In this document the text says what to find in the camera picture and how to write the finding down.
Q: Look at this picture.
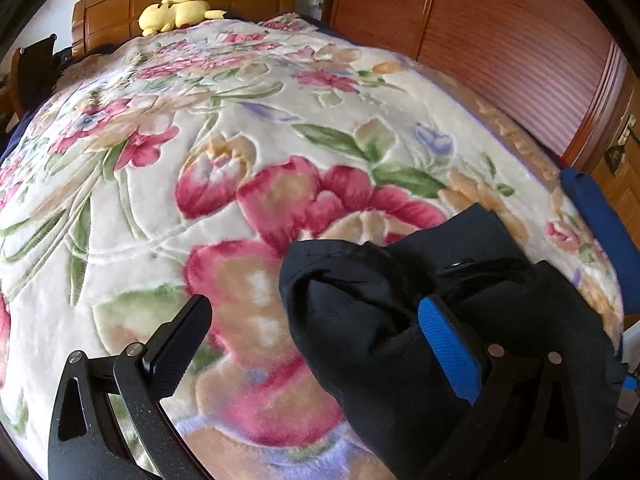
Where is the floral fleece blanket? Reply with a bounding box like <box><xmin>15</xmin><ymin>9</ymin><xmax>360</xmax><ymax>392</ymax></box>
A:
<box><xmin>1</xmin><ymin>14</ymin><xmax>623</xmax><ymax>479</ymax></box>

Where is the navy blue bed sheet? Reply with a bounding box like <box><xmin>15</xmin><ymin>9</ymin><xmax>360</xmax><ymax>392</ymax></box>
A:
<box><xmin>560</xmin><ymin>167</ymin><xmax>640</xmax><ymax>315</ymax></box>

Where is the wooden louvered wardrobe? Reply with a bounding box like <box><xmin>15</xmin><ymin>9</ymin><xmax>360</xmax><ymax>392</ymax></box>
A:
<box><xmin>322</xmin><ymin>0</ymin><xmax>639</xmax><ymax>229</ymax></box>

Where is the wooden chair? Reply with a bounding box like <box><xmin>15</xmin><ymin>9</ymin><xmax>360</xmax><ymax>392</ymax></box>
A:
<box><xmin>10</xmin><ymin>34</ymin><xmax>56</xmax><ymax>118</ymax></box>

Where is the yellow plush toy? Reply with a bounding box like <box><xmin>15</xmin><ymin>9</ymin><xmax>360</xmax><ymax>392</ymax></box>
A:
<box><xmin>138</xmin><ymin>0</ymin><xmax>226</xmax><ymax>37</ymax></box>

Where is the black double-breasted coat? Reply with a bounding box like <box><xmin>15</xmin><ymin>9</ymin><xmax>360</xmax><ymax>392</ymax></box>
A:
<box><xmin>279</xmin><ymin>205</ymin><xmax>626</xmax><ymax>479</ymax></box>

